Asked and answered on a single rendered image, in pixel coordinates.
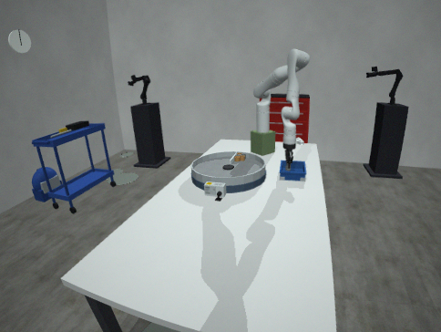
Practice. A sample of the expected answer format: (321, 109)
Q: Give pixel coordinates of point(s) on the blue plastic crate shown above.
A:
(297, 172)

